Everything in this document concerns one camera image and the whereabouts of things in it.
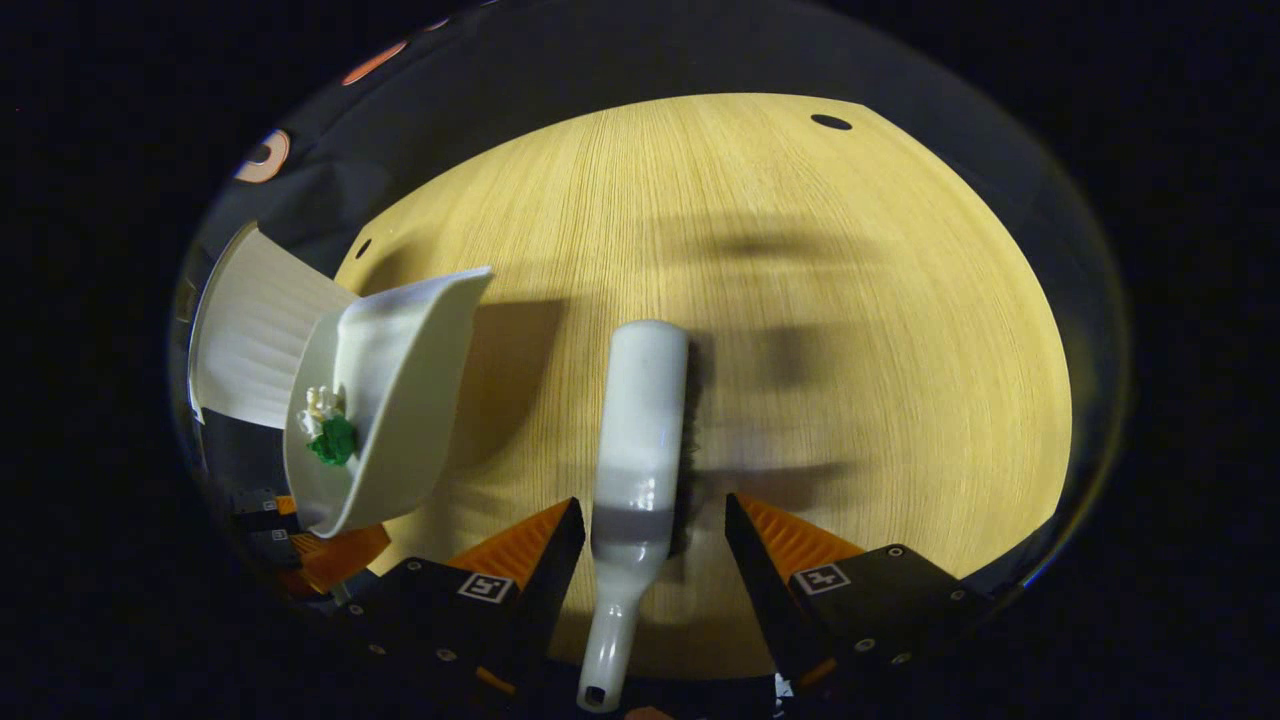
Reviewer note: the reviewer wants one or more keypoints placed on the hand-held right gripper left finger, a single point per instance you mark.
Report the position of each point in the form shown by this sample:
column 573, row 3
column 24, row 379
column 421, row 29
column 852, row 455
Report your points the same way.
column 550, row 570

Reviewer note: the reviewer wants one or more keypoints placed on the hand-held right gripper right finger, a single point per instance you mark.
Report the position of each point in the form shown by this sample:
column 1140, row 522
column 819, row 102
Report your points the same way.
column 760, row 570

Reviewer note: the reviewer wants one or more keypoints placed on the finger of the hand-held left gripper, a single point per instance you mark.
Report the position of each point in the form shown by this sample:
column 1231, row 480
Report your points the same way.
column 335, row 560
column 255, row 503

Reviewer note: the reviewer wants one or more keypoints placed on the green paper ball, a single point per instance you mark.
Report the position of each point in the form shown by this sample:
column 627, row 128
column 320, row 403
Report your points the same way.
column 335, row 442

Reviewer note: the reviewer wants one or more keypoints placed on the white paper ball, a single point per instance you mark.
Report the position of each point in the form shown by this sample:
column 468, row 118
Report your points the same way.
column 320, row 405

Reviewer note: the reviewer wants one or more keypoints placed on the white ribbed garbage bin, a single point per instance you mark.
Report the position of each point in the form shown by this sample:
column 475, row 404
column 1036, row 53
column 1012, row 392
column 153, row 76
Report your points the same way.
column 255, row 330

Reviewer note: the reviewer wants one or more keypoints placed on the small white broom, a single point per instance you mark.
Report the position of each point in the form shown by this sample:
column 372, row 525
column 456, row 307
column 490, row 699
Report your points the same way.
column 645, row 420

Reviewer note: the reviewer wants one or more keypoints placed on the white dustpan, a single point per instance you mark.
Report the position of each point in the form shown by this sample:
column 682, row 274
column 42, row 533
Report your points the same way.
column 410, row 380

